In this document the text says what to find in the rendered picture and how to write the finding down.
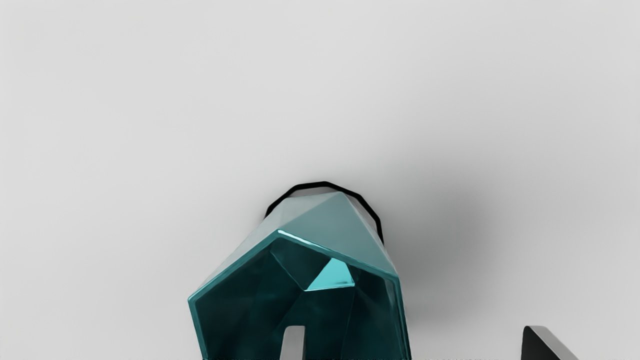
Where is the teal faceted mug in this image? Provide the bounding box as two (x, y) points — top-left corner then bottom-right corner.
(187, 190), (412, 360)

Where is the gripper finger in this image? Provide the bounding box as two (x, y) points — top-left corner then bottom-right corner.
(520, 325), (580, 360)

